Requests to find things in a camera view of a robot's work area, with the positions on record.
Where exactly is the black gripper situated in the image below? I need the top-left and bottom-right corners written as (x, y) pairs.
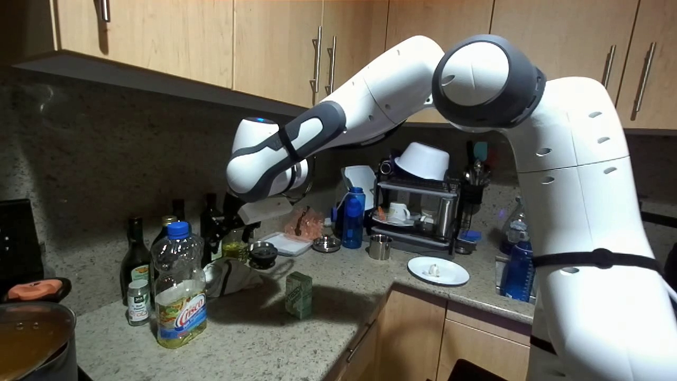
top-left (200, 195), bottom-right (247, 276)

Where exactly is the white towel with dark stripe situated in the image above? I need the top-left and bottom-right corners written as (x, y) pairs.
top-left (203, 254), bottom-right (297, 299)

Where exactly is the small green carton box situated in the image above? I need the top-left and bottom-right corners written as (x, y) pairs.
top-left (283, 271), bottom-right (315, 323)

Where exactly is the glass jar yellow liquid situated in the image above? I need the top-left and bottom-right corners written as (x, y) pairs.
top-left (223, 239), bottom-right (254, 266)

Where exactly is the small black bowl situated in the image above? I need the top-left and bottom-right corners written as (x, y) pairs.
top-left (247, 239), bottom-right (279, 271)

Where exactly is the large oil bottle blue cap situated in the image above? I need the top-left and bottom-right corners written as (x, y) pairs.
top-left (148, 221), bottom-right (210, 351)

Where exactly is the white flat tray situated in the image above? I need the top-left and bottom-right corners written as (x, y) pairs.
top-left (265, 231), bottom-right (315, 258)

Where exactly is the dark wine bottle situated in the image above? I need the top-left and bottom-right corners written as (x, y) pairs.
top-left (117, 216), bottom-right (152, 307)

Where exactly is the pink food package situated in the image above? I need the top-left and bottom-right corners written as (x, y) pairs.
top-left (283, 206), bottom-right (326, 244)

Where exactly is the small jar white lid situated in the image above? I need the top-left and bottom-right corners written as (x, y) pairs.
top-left (125, 278), bottom-right (152, 327)

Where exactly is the round metal lid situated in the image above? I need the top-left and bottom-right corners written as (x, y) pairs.
top-left (309, 234), bottom-right (343, 257)

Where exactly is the blue water bottle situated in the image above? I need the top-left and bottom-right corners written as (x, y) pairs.
top-left (331, 184), bottom-right (369, 252)

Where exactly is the small metal cup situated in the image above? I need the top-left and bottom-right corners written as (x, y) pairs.
top-left (367, 234), bottom-right (393, 263)

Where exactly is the white pitcher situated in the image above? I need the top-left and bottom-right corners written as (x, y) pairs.
top-left (343, 163), bottom-right (378, 212)

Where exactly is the white mug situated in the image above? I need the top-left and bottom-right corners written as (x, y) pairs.
top-left (382, 201), bottom-right (415, 230)

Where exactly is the black kitchen appliance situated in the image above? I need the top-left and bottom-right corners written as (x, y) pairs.
top-left (0, 199), bottom-right (45, 299)

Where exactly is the metal cooking pot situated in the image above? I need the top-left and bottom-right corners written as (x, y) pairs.
top-left (0, 303), bottom-right (79, 381)

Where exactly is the white round plate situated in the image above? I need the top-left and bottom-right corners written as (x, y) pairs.
top-left (407, 254), bottom-right (472, 289)

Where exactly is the black dish rack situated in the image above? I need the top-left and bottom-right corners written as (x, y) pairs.
top-left (367, 165), bottom-right (470, 258)

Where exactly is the white bowl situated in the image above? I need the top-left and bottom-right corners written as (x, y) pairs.
top-left (391, 141), bottom-right (453, 183)

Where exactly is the small blue cup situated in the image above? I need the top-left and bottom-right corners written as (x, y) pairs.
top-left (453, 230), bottom-right (486, 258)

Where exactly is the dark utensil holder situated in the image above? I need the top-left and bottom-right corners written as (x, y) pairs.
top-left (458, 137), bottom-right (493, 235)

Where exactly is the blue soap container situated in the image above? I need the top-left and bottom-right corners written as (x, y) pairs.
top-left (497, 239), bottom-right (538, 305)

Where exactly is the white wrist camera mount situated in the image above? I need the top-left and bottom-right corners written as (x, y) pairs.
top-left (236, 195), bottom-right (297, 226)

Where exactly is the dark lower cabinet handle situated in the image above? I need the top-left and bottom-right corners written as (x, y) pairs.
top-left (343, 317), bottom-right (380, 366)

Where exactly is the metal cabinet handle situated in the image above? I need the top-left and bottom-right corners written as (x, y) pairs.
top-left (628, 40), bottom-right (661, 123)
top-left (93, 0), bottom-right (114, 55)
top-left (324, 38), bottom-right (339, 101)
top-left (306, 33), bottom-right (321, 111)
top-left (600, 44), bottom-right (617, 92)

